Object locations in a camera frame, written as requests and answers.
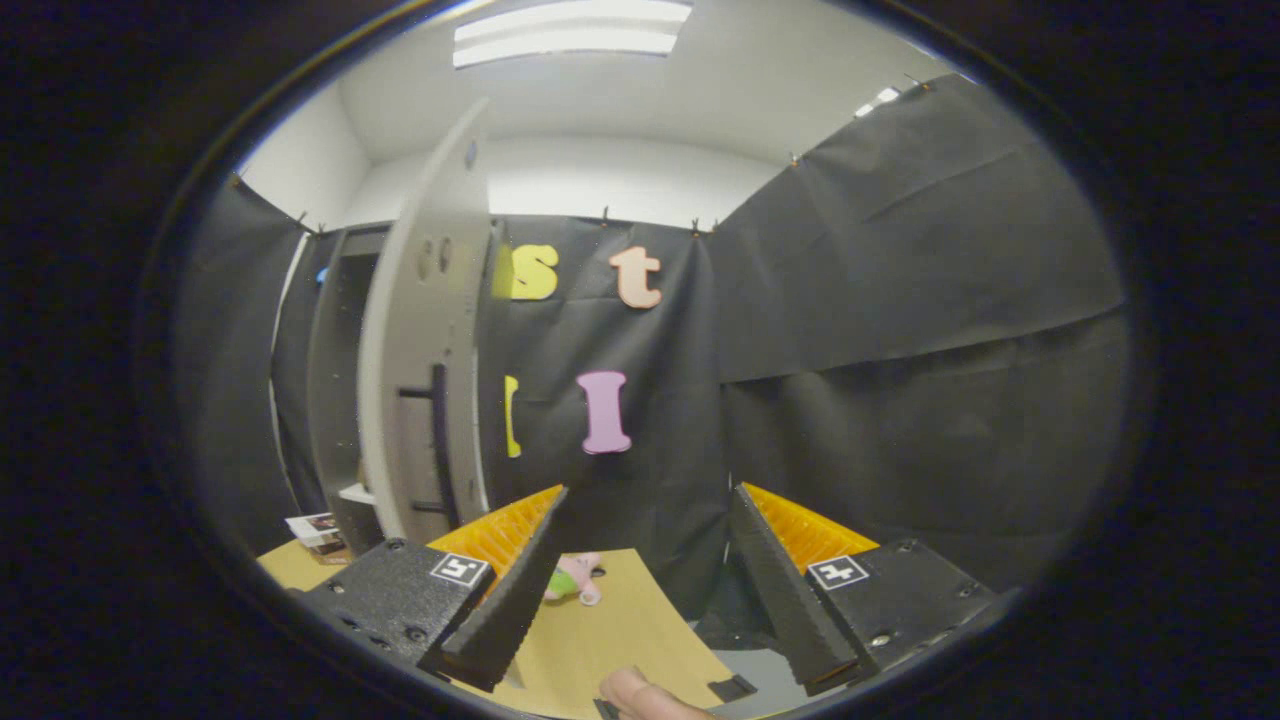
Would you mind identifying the pink and green plush toy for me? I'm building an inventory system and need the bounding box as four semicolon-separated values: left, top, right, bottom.
545;553;604;607

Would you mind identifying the white cover book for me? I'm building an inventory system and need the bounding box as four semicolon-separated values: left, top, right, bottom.
285;512;346;550

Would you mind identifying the dark grey shoe cabinet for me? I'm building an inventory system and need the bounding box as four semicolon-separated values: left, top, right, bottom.
305;225;401;556

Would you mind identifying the long ceiling light panel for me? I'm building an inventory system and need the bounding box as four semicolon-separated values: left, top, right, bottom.
452;0;693;69

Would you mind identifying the black backdrop cloth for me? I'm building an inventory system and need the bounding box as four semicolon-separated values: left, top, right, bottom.
175;75;1131;651

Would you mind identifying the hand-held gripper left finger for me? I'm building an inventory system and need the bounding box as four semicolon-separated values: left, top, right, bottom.
290;485;571;693

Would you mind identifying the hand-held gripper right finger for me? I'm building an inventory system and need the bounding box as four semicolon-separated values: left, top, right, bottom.
728;482;1001;696

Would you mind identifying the light grey shoe cabinet door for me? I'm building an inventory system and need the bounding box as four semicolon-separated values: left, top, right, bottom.
357;97;493;546

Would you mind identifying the black door handle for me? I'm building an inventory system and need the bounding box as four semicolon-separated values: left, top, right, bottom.
398;363;461;531

